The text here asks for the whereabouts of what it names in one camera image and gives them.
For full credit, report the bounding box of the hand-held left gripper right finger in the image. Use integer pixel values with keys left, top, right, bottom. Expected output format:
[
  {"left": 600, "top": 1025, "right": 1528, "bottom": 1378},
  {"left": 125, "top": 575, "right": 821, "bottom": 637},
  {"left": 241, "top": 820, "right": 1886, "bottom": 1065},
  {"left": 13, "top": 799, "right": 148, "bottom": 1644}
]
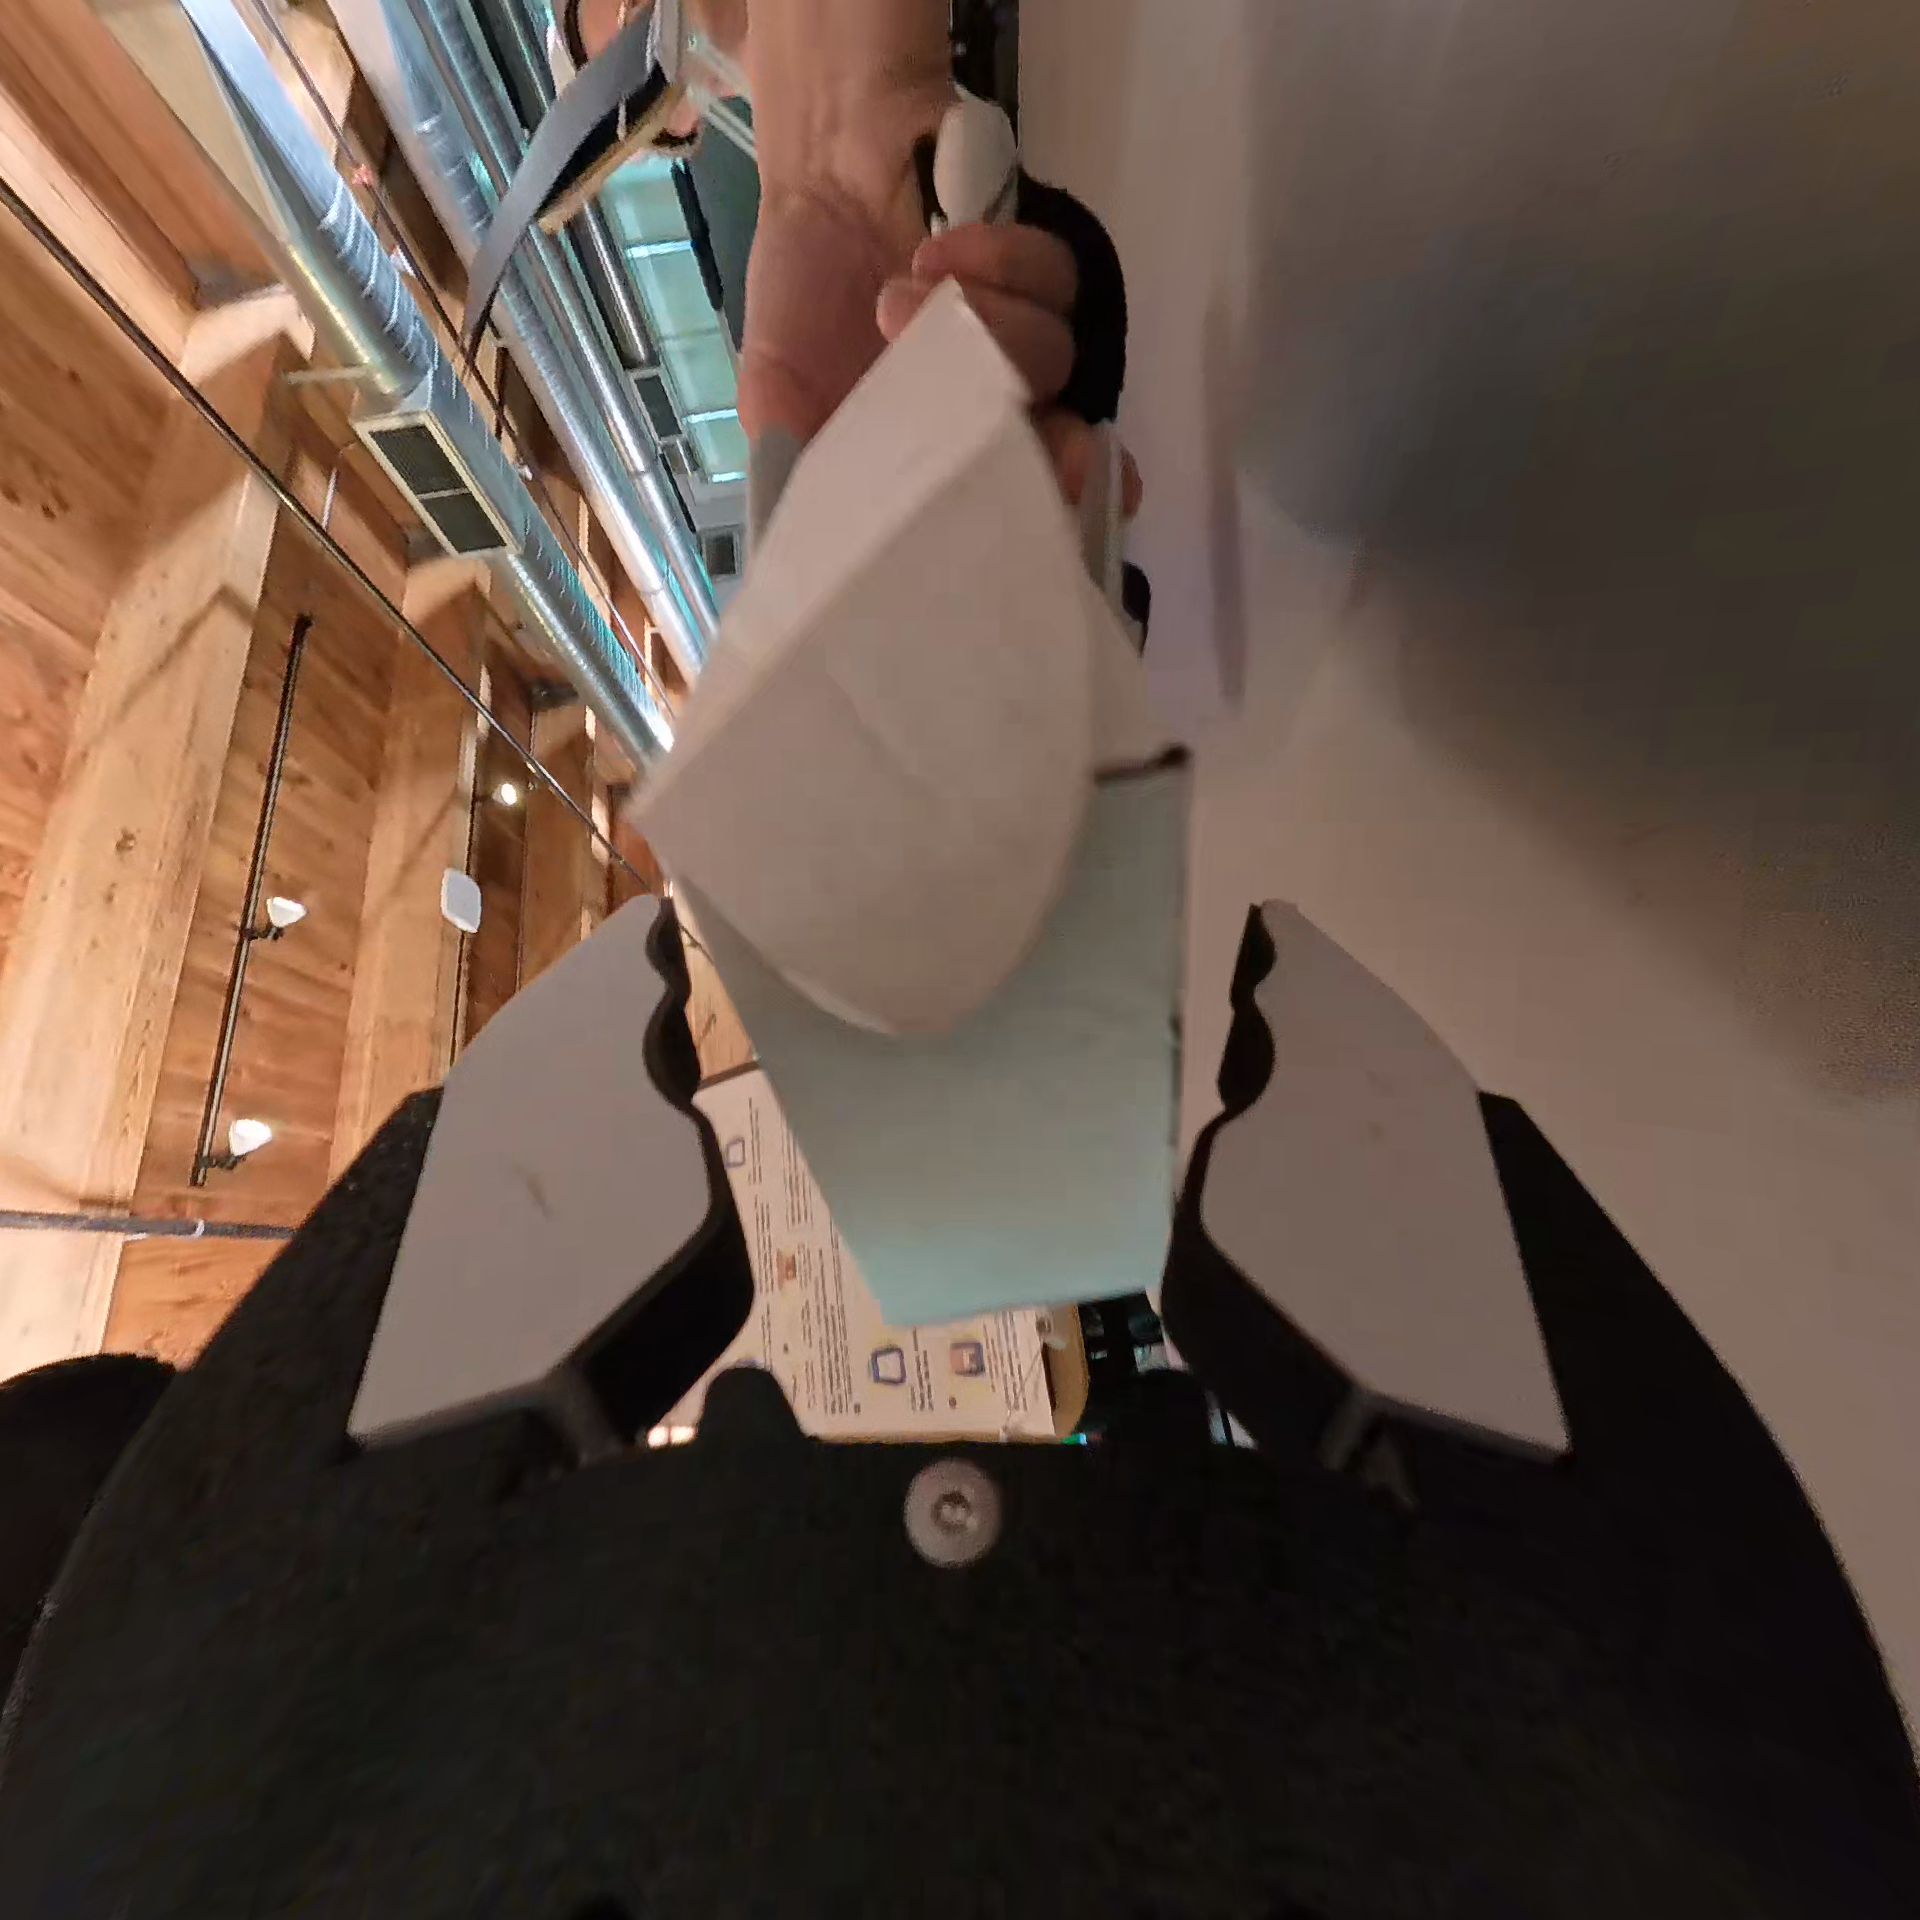
[{"left": 1158, "top": 895, "right": 1573, "bottom": 1472}]

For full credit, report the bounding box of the silver ventilation duct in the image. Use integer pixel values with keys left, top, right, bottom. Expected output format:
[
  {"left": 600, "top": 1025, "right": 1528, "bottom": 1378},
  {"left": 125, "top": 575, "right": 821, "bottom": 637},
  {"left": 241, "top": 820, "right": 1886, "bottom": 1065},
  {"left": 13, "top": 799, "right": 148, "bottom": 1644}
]
[{"left": 180, "top": 0, "right": 722, "bottom": 759}]

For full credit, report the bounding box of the white cardboard box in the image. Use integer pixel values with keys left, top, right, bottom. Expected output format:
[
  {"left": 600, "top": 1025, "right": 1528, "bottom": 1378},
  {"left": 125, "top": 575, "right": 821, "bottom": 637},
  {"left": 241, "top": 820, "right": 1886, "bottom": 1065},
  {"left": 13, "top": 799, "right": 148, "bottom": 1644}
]
[{"left": 625, "top": 276, "right": 1197, "bottom": 1332}]

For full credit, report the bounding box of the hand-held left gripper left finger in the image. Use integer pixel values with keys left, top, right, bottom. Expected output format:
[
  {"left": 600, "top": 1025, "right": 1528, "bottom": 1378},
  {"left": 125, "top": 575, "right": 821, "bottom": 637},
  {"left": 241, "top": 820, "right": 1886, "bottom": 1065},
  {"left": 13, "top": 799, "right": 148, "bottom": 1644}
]
[{"left": 345, "top": 894, "right": 754, "bottom": 1449}]

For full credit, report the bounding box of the instruction sheet on wooden board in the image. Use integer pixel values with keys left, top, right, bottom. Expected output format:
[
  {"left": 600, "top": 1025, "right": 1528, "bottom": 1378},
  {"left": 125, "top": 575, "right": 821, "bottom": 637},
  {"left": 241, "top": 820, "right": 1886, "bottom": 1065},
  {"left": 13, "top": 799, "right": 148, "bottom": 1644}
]
[{"left": 660, "top": 1056, "right": 1092, "bottom": 1445}]

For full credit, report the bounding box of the person's right hand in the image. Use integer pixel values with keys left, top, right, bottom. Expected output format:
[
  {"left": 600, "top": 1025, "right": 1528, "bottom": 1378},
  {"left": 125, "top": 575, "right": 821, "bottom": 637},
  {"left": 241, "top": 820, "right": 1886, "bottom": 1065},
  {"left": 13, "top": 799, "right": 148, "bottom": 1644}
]
[{"left": 736, "top": 0, "right": 1142, "bottom": 520}]

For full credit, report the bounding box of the black track light rail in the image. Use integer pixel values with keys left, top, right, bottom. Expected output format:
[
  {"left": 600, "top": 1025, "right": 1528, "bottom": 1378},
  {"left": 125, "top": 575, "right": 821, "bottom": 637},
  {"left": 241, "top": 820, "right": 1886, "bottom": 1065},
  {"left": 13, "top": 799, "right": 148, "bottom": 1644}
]
[{"left": 192, "top": 612, "right": 318, "bottom": 1191}]

